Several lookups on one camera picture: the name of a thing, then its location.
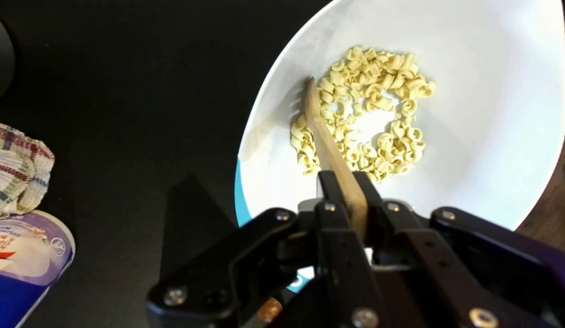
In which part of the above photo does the crumpled checkered cloth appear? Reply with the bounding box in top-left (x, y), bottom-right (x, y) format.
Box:
top-left (0, 122), bottom-right (55, 217)

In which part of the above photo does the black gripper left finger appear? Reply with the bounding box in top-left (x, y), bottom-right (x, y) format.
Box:
top-left (315, 171), bottom-right (390, 328)

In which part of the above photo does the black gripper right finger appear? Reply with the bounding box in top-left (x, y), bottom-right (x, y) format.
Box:
top-left (355, 173), bottom-right (508, 328)

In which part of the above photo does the round black table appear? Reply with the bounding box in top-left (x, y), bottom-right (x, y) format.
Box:
top-left (0, 0), bottom-right (326, 328)

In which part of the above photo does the macaroni pasta pile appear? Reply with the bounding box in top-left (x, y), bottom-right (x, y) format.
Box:
top-left (317, 45), bottom-right (435, 182)

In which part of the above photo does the white mixing bowl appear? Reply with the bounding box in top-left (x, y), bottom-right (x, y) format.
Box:
top-left (233, 0), bottom-right (565, 229)

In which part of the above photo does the wooden spoon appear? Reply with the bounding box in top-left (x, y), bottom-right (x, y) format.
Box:
top-left (302, 78), bottom-right (368, 238)

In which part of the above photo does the disinfecting wipes canister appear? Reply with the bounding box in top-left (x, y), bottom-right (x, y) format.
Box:
top-left (0, 211), bottom-right (76, 328)

